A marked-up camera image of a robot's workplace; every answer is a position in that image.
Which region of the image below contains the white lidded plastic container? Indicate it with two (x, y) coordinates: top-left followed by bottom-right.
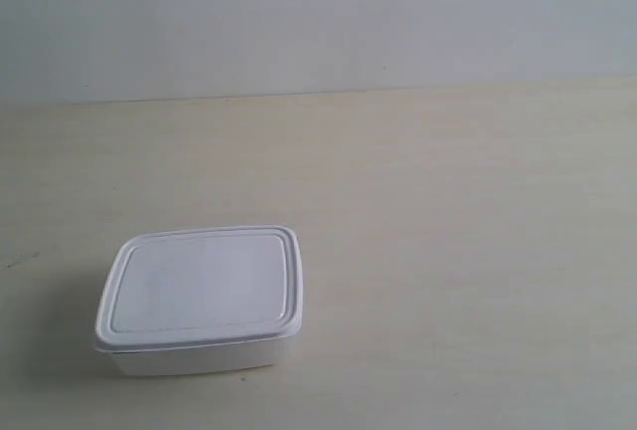
(94, 225), (304, 376)

